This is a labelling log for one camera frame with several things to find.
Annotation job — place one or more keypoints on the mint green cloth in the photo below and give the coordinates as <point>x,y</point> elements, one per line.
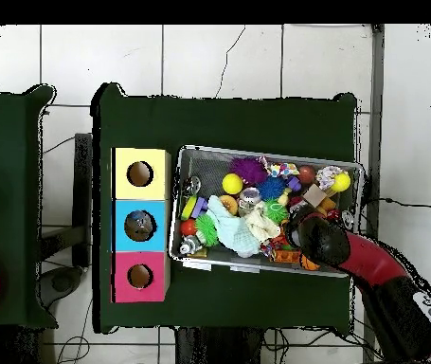
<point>234,235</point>

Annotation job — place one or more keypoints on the black stand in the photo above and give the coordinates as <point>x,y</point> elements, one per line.
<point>82,182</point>

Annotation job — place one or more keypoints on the green rubber koosh ball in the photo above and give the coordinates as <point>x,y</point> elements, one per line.
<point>206,229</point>
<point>276,211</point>

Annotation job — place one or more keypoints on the grey metal bar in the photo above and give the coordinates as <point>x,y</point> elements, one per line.
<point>376,113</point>

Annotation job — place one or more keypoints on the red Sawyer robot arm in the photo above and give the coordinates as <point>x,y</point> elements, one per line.
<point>374,261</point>

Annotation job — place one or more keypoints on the wooden box with three holes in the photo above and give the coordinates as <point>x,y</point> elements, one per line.
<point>154,189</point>

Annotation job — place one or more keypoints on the yellow ball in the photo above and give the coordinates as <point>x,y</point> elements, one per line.
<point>232,184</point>
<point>342,182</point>

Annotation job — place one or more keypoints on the cream knitted cloth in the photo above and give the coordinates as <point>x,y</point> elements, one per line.
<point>262,227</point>

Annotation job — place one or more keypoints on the purple spiky ball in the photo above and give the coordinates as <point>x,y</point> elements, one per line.
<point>248,170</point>

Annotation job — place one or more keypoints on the blue rubber koosh ball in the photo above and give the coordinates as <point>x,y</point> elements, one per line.
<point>271,188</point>

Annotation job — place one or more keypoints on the dark grey rounded base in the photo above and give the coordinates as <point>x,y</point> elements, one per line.
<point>61,282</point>

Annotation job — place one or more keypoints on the multicoloured patterned cloth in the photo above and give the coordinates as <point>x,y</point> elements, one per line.
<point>281,168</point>
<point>325,175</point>

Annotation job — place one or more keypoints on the dark green table cloth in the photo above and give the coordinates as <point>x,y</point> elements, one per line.
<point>6,132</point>
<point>219,125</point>

